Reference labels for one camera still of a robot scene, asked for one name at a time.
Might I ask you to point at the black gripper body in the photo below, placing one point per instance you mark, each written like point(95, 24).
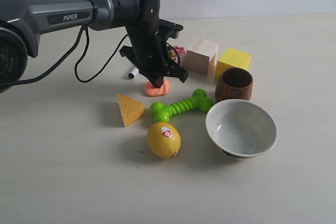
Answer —
point(148, 52)

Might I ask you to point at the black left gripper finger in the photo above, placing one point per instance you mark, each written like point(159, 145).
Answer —
point(156, 81)

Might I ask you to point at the orange squishy toy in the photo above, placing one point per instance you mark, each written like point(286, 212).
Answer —
point(152, 91)

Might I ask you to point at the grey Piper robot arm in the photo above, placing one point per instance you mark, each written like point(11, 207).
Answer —
point(24, 21)

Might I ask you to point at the black and white marker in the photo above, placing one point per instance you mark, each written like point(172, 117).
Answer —
point(133, 73)

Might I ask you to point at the pink toy cake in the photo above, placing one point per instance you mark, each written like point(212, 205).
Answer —
point(178, 54)

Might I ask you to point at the green toy dog bone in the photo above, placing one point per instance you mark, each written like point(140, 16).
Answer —
point(199, 100)

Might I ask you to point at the yellow cheese wedge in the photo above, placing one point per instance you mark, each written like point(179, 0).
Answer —
point(130, 109)

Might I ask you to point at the light wooden cube block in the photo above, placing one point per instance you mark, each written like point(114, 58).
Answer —
point(201, 56)

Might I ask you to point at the yellow lemon with sticker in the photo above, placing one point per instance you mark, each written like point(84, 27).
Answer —
point(164, 140)

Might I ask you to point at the yellow cube block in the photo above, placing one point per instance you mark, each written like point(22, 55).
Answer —
point(232, 58)

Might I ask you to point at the brown wooden cup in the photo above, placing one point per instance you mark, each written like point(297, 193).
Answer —
point(234, 83)

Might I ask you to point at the grey ceramic bowl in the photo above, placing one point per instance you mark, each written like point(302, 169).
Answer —
point(241, 129)

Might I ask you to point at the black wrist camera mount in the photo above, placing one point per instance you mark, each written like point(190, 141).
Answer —
point(169, 29)

